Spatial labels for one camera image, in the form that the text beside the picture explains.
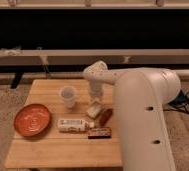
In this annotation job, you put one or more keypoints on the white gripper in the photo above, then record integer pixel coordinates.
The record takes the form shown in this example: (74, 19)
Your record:
(95, 89)

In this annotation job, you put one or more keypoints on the white sponge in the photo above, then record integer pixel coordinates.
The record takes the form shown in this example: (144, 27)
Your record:
(94, 109)

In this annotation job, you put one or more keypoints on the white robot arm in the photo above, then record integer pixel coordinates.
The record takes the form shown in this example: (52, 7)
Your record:
(139, 95)

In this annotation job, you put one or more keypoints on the clear plastic cup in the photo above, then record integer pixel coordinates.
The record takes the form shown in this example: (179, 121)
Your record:
(68, 95)

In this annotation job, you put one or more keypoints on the red brown sausage toy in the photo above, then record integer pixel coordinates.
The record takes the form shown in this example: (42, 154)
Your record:
(105, 116)

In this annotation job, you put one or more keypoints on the wooden table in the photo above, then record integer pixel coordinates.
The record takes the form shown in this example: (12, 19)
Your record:
(54, 149)

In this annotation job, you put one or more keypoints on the white plastic bottle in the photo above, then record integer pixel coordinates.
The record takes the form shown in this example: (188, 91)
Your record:
(74, 125)

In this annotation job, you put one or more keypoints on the orange plate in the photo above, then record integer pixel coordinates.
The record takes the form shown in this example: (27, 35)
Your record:
(32, 120)

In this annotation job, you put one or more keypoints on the blue device on floor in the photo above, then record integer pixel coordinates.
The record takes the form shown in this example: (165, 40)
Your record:
(181, 100)

